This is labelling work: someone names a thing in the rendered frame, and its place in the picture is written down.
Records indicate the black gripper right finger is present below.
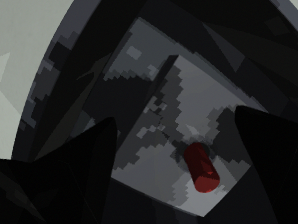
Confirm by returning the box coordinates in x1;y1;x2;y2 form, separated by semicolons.
234;105;298;224

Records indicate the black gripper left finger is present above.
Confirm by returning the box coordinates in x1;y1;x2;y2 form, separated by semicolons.
0;117;117;224

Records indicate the dark red peg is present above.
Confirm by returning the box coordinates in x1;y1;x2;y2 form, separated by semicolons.
184;143;220;193

